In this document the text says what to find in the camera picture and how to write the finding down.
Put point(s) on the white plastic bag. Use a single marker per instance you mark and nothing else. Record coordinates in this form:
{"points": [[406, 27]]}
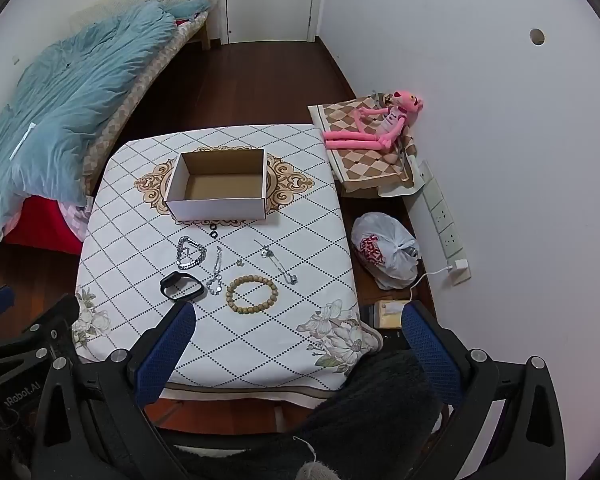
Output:
{"points": [[385, 240]]}

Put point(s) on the person's black fleece clothing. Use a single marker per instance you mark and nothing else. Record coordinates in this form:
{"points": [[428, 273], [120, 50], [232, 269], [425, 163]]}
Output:
{"points": [[370, 420]]}

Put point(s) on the cardboard box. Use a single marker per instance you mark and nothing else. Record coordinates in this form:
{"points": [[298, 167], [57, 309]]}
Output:
{"points": [[215, 210]]}

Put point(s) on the white door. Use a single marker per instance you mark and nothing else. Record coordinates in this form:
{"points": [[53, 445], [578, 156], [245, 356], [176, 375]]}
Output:
{"points": [[270, 0]]}

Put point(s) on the patterned bed mattress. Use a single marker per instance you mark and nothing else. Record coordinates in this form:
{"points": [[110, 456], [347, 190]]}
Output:
{"points": [[125, 110]]}

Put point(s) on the white charger plug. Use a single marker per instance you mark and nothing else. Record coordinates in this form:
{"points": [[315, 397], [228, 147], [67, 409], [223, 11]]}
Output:
{"points": [[461, 270]]}

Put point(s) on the white wall socket row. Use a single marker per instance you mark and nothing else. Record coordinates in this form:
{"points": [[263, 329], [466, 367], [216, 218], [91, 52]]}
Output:
{"points": [[440, 215]]}

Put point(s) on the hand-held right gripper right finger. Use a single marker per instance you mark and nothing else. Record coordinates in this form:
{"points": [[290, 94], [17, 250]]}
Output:
{"points": [[430, 355]]}

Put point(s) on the pink plush toy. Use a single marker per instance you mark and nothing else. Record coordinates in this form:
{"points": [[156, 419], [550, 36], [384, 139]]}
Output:
{"points": [[390, 120]]}

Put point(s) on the white diamond-pattern tablecloth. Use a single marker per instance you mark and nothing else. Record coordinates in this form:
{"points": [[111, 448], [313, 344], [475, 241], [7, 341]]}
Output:
{"points": [[260, 340]]}

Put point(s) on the yellow and white box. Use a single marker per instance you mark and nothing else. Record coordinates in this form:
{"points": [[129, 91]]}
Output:
{"points": [[392, 315]]}

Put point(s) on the red bed sheet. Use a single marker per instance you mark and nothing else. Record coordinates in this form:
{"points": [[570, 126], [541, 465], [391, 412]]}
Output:
{"points": [[40, 225]]}

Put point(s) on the pink checked cloth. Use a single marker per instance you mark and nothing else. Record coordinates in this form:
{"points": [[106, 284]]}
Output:
{"points": [[75, 220]]}

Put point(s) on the white paper sheet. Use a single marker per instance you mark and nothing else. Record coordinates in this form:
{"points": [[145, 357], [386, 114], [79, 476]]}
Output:
{"points": [[402, 190]]}

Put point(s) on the light blue duvet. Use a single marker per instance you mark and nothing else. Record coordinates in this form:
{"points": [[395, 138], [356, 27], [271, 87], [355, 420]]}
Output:
{"points": [[70, 105]]}

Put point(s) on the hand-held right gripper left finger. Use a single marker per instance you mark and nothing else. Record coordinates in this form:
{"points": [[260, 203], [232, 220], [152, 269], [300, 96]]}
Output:
{"points": [[166, 355]]}

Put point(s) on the black smart band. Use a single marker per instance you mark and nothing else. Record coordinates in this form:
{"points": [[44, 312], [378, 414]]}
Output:
{"points": [[167, 285]]}

